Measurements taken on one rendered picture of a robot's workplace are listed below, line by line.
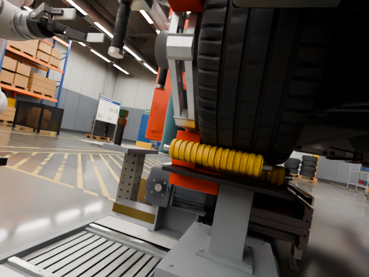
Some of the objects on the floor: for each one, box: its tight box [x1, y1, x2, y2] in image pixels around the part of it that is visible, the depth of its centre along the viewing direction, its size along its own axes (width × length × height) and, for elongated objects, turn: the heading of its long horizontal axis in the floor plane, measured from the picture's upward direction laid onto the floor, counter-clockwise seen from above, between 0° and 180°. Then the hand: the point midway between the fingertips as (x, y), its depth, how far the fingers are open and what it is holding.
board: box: [86, 93, 122, 142], centre depth 964 cm, size 150×50×195 cm, turn 63°
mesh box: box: [12, 99, 64, 135], centre depth 792 cm, size 88×127×97 cm
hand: (87, 27), depth 69 cm, fingers open, 12 cm apart
